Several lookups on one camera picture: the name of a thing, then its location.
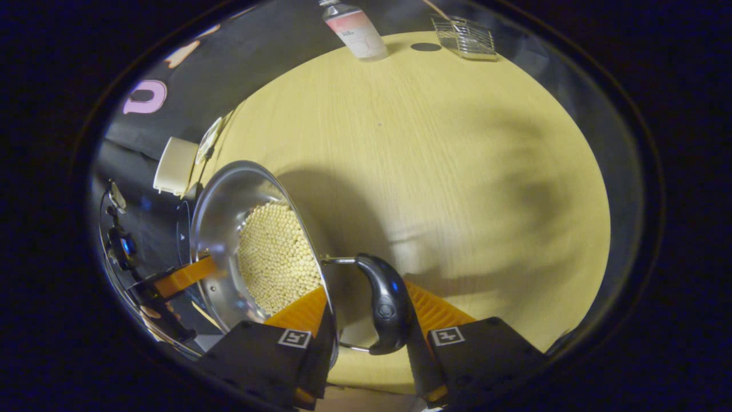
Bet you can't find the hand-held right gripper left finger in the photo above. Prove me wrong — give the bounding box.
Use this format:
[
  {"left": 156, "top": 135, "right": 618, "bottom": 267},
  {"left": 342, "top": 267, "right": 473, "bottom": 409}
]
[{"left": 197, "top": 286, "right": 340, "bottom": 410}]

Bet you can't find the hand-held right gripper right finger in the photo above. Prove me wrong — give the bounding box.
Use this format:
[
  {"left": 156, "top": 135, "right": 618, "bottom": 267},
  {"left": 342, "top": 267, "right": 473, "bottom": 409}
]
[{"left": 404, "top": 280, "right": 547, "bottom": 409}]

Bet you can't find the black induction cooktop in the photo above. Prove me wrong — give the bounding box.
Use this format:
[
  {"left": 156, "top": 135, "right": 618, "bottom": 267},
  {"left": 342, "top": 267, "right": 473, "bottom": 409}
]
[{"left": 174, "top": 182, "right": 226, "bottom": 338}]

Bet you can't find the stainless steel pot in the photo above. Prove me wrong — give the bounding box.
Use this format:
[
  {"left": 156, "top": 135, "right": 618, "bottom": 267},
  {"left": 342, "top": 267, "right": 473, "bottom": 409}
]
[{"left": 189, "top": 160, "right": 412, "bottom": 370}]

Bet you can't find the large soybean pile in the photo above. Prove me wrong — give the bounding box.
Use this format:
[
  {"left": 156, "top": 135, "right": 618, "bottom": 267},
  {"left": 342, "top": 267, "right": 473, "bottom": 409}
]
[{"left": 237, "top": 201, "right": 324, "bottom": 315}]

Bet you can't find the white toaster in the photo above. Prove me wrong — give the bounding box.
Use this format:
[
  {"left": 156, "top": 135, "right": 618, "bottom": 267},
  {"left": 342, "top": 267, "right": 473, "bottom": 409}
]
[{"left": 153, "top": 136, "right": 199, "bottom": 196}]

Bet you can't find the white divided dish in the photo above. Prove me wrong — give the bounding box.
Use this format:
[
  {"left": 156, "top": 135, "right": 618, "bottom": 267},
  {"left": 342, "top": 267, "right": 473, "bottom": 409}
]
[{"left": 194, "top": 116, "right": 224, "bottom": 165}]

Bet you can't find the small pink label bottle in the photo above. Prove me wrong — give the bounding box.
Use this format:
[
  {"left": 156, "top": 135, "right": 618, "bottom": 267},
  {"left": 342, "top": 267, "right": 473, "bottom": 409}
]
[{"left": 319, "top": 0, "right": 389, "bottom": 62}]

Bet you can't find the wooden stick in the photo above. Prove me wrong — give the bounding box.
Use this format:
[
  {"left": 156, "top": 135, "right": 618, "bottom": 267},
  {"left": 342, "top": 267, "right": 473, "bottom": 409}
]
[{"left": 422, "top": 0, "right": 452, "bottom": 21}]

